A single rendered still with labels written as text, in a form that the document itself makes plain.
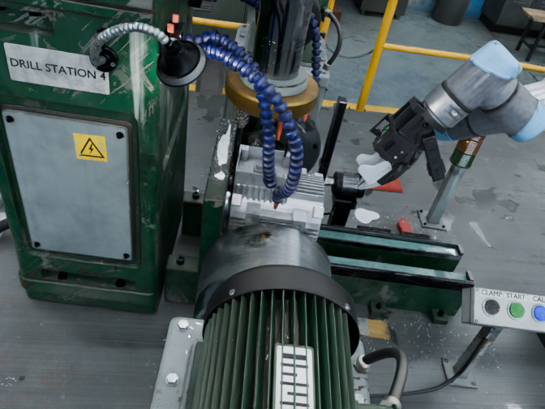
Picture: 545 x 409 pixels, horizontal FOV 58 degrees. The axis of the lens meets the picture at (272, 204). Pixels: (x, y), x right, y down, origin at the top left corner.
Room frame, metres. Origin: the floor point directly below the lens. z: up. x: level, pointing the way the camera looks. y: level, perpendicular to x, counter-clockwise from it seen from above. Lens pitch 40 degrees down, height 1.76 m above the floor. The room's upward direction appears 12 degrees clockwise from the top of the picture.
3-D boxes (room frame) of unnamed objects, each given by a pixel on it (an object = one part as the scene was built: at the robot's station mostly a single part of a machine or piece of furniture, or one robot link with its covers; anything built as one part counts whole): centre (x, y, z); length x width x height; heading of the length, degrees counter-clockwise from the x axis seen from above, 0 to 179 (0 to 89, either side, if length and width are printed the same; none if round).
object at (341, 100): (1.02, -0.11, 1.12); 0.04 x 0.03 x 0.26; 96
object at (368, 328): (0.75, -0.24, 0.80); 0.21 x 0.05 x 0.01; 95
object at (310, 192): (0.87, -0.01, 1.01); 0.20 x 0.19 x 0.19; 94
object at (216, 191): (0.86, 0.16, 0.97); 0.30 x 0.11 x 0.34; 6
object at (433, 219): (1.22, -0.50, 1.01); 0.08 x 0.08 x 0.42; 6
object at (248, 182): (0.87, 0.03, 1.11); 0.12 x 0.11 x 0.07; 94
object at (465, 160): (1.22, -0.50, 1.05); 0.06 x 0.06 x 0.04
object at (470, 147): (1.22, -0.50, 1.10); 0.06 x 0.06 x 0.04
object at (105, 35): (0.61, 0.21, 1.46); 0.18 x 0.11 x 0.13; 96
